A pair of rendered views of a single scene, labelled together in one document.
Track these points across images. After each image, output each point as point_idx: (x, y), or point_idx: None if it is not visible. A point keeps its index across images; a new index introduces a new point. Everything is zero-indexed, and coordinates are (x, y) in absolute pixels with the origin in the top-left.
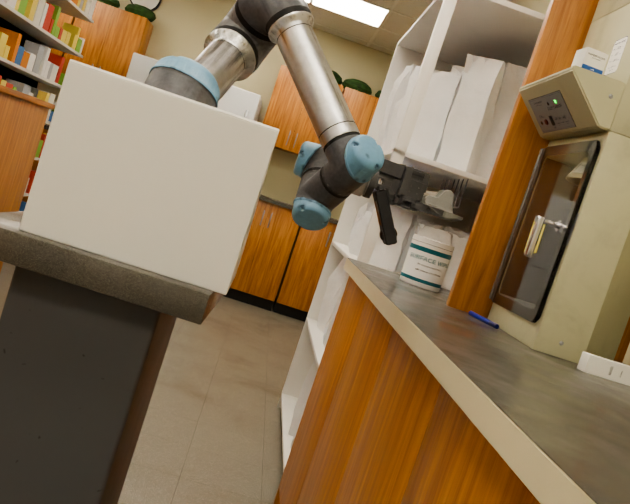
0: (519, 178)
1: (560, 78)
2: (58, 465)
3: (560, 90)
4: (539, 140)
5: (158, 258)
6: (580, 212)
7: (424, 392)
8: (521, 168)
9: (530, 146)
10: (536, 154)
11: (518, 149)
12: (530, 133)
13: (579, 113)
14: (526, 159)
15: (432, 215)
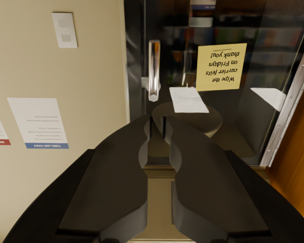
0: None
1: (159, 236)
2: None
3: (171, 223)
4: (287, 173)
5: None
6: (126, 101)
7: None
8: None
9: (295, 171)
10: (292, 160)
11: None
12: (293, 185)
13: (153, 194)
14: (301, 159)
15: (199, 159)
